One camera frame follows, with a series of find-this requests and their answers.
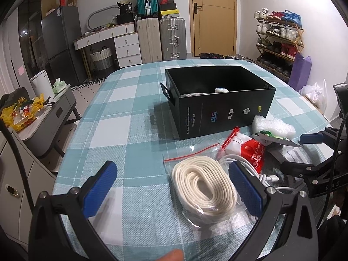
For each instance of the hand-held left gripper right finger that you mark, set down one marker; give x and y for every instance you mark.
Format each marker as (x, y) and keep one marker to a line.
(246, 190)

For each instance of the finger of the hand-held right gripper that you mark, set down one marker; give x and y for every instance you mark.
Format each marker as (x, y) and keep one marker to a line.
(296, 168)
(311, 138)

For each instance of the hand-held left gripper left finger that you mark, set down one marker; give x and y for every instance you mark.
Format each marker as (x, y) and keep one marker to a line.
(99, 187)

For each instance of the clear packet of white cloth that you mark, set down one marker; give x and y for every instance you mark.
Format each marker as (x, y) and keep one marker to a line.
(292, 155)

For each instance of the green packet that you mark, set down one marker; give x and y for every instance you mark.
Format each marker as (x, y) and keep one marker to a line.
(274, 138)

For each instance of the red and white packet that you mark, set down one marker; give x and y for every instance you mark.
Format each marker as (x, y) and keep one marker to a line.
(250, 152)

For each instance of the white bubble wrap piece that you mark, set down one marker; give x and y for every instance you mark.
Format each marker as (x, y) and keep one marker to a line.
(272, 126)

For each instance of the black cardboard box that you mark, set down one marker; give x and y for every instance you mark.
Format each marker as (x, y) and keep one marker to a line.
(217, 114)

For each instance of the white soft item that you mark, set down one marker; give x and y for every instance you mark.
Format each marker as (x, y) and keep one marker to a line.
(221, 90)

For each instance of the person's left hand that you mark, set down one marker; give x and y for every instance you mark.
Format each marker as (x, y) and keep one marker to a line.
(171, 256)

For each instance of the white plastic bag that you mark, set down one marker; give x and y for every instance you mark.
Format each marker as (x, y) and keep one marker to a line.
(312, 93)

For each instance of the purple paper bag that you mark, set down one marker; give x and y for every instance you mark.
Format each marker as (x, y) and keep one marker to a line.
(300, 73)

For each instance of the white cabinet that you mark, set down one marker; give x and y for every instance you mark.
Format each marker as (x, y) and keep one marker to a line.
(16, 185)

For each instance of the grey side table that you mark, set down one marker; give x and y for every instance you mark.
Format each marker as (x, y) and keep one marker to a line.
(54, 117)

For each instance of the checked teal tablecloth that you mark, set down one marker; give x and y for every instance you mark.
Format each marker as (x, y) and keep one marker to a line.
(130, 108)

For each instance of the wooden shoe rack with shoes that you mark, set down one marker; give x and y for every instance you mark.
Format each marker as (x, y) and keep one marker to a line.
(280, 40)

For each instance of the green tissue pack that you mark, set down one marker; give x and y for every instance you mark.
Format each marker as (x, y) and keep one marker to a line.
(59, 86)

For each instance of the yellow plastic bag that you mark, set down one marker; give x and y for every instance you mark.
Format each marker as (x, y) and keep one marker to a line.
(12, 115)

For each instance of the row of shoes on floor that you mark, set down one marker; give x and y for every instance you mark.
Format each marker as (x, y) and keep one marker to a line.
(225, 57)

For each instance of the white trash bin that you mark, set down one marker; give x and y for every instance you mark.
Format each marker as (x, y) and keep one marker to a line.
(40, 84)

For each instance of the woven laundry basket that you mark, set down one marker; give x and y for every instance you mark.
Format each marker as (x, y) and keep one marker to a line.
(102, 59)

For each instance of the pink note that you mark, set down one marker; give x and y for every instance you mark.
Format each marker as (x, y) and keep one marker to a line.
(21, 70)

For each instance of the white desk with drawers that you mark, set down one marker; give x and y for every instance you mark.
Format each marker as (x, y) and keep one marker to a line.
(126, 47)

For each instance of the grey refrigerator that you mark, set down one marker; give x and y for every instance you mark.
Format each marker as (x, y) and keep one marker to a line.
(65, 46)

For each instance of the beige suitcase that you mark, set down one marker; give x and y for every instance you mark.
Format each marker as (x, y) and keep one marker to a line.
(149, 40)

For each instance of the wooden door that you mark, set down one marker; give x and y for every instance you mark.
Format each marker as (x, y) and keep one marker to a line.
(213, 16)

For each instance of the silver suitcase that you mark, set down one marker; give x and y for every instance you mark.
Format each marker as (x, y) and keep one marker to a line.
(172, 38)

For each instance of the dark glass cabinet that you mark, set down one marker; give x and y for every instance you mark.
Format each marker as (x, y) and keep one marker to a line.
(30, 32)

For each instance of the oval mirror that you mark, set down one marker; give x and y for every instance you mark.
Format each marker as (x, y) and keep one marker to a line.
(102, 17)

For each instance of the black bag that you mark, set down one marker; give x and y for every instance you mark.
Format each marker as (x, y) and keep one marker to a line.
(125, 12)

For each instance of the stack of shoe boxes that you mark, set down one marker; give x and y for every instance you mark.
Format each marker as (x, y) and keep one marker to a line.
(167, 4)

